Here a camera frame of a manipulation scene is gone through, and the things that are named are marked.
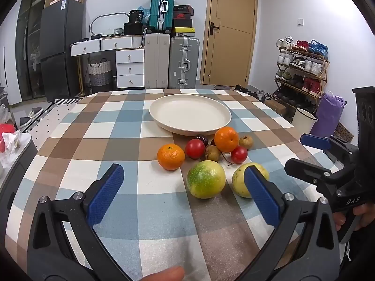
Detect green-yellow passion fruit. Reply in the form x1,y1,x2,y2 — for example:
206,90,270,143
187,160,227,200

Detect yellow and black shoe box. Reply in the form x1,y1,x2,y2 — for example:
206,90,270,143
173,27,196,37

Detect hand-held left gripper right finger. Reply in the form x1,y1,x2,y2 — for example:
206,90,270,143
234,165,342,281

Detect rows of sneakers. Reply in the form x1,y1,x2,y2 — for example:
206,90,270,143
275,36,329,106

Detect silver suitcase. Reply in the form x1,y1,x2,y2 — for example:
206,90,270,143
168,37,200,90

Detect wooden door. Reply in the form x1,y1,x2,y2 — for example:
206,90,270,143
199,0,258,88

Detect purple bag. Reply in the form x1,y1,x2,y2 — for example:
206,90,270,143
311,91,347,137

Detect teal suitcase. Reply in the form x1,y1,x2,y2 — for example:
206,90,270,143
149,0,176,33

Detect woven laundry basket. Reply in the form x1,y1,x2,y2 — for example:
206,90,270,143
87,59,113,93

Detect white drawer dresser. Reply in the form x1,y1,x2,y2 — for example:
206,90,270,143
70,34,145,90

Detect dark glass cabinet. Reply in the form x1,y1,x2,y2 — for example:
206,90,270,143
15,0,53,100

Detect black refrigerator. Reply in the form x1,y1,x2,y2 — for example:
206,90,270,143
39,0,85,98

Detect wooden shoe rack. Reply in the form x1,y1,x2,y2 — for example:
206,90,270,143
274,37,330,115

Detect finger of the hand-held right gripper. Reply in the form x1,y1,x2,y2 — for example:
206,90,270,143
284,158,349,186
300,133,360,160

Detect crumpled white paper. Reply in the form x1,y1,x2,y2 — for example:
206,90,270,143
1,129,22,154

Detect cream round plate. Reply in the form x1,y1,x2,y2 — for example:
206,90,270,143
149,94,232,137

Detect white bucket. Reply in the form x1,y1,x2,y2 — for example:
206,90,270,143
291,107,319,136

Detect orange mandarin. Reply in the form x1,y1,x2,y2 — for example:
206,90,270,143
214,126,240,153
157,143,186,171

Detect large red tomato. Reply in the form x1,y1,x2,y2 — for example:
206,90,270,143
185,138,206,159

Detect brown longan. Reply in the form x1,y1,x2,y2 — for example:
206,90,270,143
204,145,221,161
239,135,254,150

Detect grey slippers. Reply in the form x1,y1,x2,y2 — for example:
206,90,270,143
18,107,43,128

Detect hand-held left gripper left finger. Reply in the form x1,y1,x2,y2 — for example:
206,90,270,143
27,163,132,281

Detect red and black shoe box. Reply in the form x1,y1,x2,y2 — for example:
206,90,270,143
173,15,194,29

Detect pile of dark shoes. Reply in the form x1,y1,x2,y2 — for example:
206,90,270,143
215,84,274,103

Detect brown cardboard box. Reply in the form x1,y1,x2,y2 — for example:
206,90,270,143
265,99,286,115

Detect beige suitcase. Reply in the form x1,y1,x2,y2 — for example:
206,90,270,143
144,33,171,90

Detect person's right hand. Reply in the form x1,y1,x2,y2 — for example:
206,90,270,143
334,203,375,232

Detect grey seat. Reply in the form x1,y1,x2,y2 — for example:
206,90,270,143
0,135,38,189

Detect yellow passion fruit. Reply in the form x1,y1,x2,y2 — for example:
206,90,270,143
232,162,270,198

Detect patterned flat box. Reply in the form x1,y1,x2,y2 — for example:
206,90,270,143
334,122,354,141

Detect person's left hand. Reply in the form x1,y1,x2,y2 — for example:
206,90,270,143
140,266,186,281

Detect black storage box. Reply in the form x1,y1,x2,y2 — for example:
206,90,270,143
124,22,144,36

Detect patterned rug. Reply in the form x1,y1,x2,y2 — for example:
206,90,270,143
22,96,86,142

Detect small red tomato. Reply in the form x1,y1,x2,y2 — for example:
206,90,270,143
230,146,248,164

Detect oval metal hoop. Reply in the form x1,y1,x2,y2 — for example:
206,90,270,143
89,12,130,36

